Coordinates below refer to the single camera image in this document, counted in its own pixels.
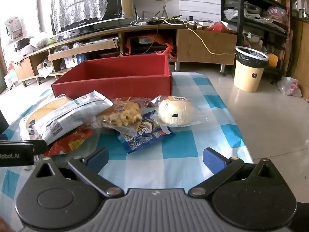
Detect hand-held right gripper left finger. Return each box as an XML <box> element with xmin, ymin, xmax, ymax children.
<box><xmin>31</xmin><ymin>146</ymin><xmax>123</xmax><ymax>198</ymax></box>

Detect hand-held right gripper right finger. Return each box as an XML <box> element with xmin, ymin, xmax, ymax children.
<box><xmin>188</xmin><ymin>147</ymin><xmax>282</xmax><ymax>198</ymax></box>

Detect red candy packet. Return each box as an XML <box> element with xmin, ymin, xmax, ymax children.
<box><xmin>44</xmin><ymin>128</ymin><xmax>94</xmax><ymax>156</ymax></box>

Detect blue snack packet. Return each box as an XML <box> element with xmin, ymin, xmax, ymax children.
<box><xmin>117</xmin><ymin>109</ymin><xmax>176</xmax><ymax>154</ymax></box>

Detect yellow twisted snack bag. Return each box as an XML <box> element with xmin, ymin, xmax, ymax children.
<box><xmin>93</xmin><ymin>97</ymin><xmax>155</xmax><ymax>133</ymax></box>

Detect silver snack packet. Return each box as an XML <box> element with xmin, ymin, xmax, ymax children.
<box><xmin>36</xmin><ymin>90</ymin><xmax>114</xmax><ymax>145</ymax></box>

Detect clear bread packet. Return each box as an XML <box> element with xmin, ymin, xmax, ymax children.
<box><xmin>19</xmin><ymin>95</ymin><xmax>73</xmax><ymax>142</ymax></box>

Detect white bun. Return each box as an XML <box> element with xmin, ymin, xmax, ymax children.
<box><xmin>151</xmin><ymin>95</ymin><xmax>207</xmax><ymax>128</ymax></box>

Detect red cardboard box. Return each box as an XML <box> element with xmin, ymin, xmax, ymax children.
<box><xmin>51</xmin><ymin>54</ymin><xmax>173</xmax><ymax>100</ymax></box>

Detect blue checkered tablecloth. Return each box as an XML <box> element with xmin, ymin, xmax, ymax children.
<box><xmin>0</xmin><ymin>72</ymin><xmax>254</xmax><ymax>232</ymax></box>

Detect beige trash bin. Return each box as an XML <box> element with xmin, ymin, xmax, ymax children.
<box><xmin>233</xmin><ymin>46</ymin><xmax>269</xmax><ymax>93</ymax></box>

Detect white box with blue print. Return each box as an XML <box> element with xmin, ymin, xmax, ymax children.
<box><xmin>65</xmin><ymin>54</ymin><xmax>87</xmax><ymax>68</ymax></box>

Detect white plastic bag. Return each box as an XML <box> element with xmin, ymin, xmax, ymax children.
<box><xmin>277</xmin><ymin>77</ymin><xmax>303</xmax><ymax>97</ymax></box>

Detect wooden TV stand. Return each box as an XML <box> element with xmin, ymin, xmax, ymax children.
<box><xmin>12</xmin><ymin>22</ymin><xmax>238</xmax><ymax>87</ymax></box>

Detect orange plastic bag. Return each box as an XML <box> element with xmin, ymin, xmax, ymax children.
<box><xmin>124</xmin><ymin>35</ymin><xmax>177</xmax><ymax>58</ymax></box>

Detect stacked printed cartons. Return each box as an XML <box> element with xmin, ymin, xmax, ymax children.
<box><xmin>4</xmin><ymin>16</ymin><xmax>31</xmax><ymax>52</ymax></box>

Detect wooden cabinet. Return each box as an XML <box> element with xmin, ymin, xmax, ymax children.
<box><xmin>287</xmin><ymin>17</ymin><xmax>309</xmax><ymax>103</ymax></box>

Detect red plastic bag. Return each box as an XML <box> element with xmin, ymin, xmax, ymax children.
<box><xmin>205</xmin><ymin>21</ymin><xmax>238</xmax><ymax>33</ymax></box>

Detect television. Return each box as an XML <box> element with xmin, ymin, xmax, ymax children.
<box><xmin>36</xmin><ymin>0</ymin><xmax>136</xmax><ymax>35</ymax></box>

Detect black shelf rack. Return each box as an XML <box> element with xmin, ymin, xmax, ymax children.
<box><xmin>221</xmin><ymin>0</ymin><xmax>294</xmax><ymax>83</ymax></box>

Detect white lace cloth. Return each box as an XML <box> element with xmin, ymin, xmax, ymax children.
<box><xmin>49</xmin><ymin>0</ymin><xmax>111</xmax><ymax>33</ymax></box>

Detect white foam boards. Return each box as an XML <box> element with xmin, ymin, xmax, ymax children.
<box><xmin>179</xmin><ymin>0</ymin><xmax>222</xmax><ymax>21</ymax></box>

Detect yellow cable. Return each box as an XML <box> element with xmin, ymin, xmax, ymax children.
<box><xmin>143</xmin><ymin>0</ymin><xmax>238</xmax><ymax>55</ymax></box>

